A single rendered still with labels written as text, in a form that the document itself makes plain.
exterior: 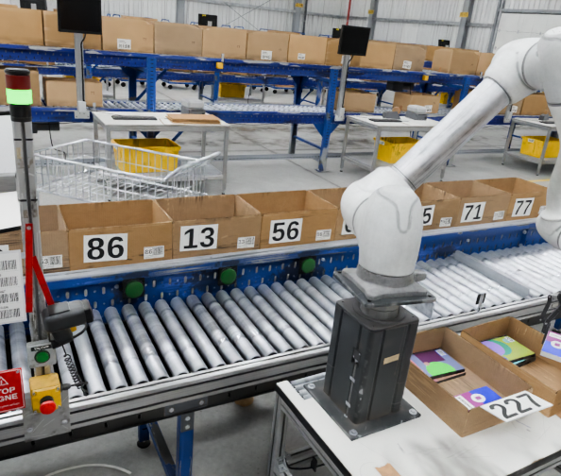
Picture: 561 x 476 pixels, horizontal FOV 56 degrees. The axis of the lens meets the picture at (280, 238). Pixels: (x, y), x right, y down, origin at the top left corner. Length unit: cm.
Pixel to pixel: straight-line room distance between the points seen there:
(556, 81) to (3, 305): 151
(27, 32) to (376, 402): 557
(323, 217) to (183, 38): 462
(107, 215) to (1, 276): 100
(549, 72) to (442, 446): 105
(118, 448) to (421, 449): 146
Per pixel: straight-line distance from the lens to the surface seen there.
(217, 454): 259
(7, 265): 144
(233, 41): 700
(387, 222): 139
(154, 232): 214
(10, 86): 133
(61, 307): 147
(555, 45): 159
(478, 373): 200
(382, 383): 161
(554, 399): 191
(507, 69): 169
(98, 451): 264
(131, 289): 213
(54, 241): 208
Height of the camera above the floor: 180
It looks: 22 degrees down
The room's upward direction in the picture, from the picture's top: 6 degrees clockwise
